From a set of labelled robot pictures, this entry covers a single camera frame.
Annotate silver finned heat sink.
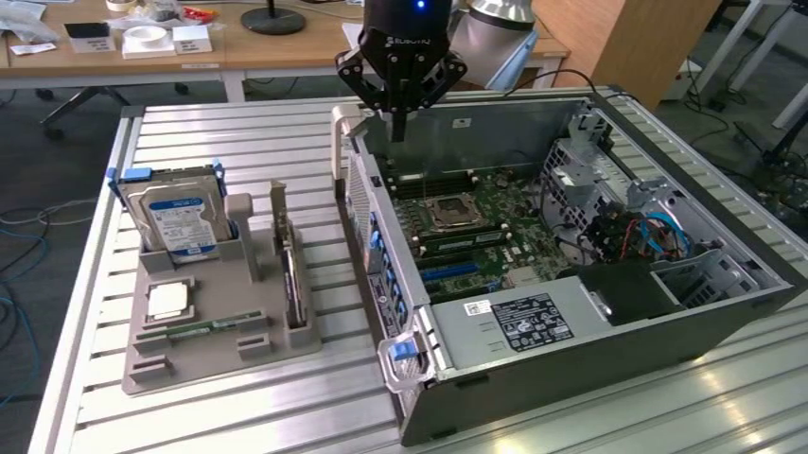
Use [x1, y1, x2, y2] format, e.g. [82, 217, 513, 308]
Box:
[501, 267, 545, 290]

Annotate metal disk bay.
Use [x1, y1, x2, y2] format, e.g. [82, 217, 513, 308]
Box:
[649, 248, 770, 311]

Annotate grey parts rack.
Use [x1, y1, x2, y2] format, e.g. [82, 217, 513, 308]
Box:
[119, 191, 325, 396]

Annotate metal drive cage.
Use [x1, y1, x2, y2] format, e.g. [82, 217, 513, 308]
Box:
[541, 108, 689, 266]

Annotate white table frame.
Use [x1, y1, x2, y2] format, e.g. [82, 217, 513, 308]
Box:
[687, 0, 808, 129]

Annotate black cable behind case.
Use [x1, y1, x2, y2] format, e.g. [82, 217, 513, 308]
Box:
[517, 69, 639, 103]

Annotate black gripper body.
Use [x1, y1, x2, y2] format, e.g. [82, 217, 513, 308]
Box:
[360, 0, 456, 114]

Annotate dark grey bundle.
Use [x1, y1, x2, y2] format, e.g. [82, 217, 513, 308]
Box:
[135, 0, 179, 23]

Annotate silver CPU chip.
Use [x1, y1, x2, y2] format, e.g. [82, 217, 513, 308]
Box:
[143, 283, 195, 323]

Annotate graphics card with metal bracket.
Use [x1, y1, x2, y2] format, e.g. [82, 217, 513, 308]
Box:
[269, 179, 306, 330]

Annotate hard disk with blue bracket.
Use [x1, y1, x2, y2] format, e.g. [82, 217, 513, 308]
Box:
[105, 160, 239, 264]

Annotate blue floor cable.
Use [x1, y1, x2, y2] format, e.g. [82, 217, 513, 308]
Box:
[0, 226, 50, 408]

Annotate black chair base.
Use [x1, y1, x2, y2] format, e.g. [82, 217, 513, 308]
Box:
[35, 82, 191, 141]

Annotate plain white box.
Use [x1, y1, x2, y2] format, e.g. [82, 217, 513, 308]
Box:
[171, 24, 214, 56]

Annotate black round lamp base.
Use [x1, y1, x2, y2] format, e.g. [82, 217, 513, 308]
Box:
[239, 0, 309, 35]

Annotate wooden desk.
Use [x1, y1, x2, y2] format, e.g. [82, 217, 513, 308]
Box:
[0, 0, 569, 103]

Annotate grey power supply unit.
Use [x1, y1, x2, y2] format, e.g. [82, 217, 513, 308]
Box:
[416, 276, 615, 373]

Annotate blue wire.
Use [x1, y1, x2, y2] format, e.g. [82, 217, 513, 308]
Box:
[635, 212, 696, 261]

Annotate clear plastic bag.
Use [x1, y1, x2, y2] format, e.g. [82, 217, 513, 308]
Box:
[0, 0, 62, 44]

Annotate red packet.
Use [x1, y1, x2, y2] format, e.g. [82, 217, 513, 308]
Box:
[181, 5, 221, 26]

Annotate black open PC case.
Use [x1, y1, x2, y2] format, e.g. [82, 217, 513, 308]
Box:
[332, 92, 808, 448]

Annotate green motherboard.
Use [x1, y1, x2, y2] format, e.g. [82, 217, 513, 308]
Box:
[384, 165, 569, 306]

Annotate wooden cabinet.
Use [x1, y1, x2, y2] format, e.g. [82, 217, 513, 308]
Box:
[523, 0, 726, 110]

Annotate metal CPU socket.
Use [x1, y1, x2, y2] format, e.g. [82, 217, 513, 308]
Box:
[424, 191, 489, 234]

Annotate green RAM stick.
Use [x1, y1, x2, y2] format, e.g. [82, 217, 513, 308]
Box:
[417, 230, 513, 257]
[135, 309, 265, 341]

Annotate blue expansion slot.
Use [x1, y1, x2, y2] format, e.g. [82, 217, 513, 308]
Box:
[421, 261, 481, 282]

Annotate white box with black top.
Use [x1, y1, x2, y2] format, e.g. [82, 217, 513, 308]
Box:
[62, 22, 119, 54]

